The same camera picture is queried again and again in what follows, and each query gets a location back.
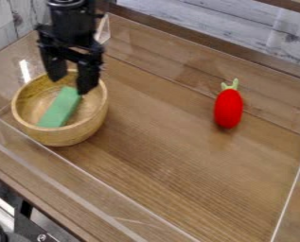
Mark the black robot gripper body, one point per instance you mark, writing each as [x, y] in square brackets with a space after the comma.
[67, 39]

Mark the clear acrylic tray wall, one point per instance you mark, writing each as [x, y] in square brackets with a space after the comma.
[88, 208]

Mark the red plush radish toy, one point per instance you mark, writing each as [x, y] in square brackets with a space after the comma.
[228, 106]

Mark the clear acrylic corner bracket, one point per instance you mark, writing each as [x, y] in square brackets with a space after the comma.
[102, 34]

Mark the green rectangular block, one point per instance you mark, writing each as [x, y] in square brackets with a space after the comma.
[60, 109]

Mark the black table leg bracket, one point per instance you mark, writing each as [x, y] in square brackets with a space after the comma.
[26, 227]

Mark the brown wooden bowl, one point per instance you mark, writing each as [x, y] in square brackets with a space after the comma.
[34, 98]

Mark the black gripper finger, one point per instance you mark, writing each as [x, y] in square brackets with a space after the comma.
[88, 75]
[54, 63]

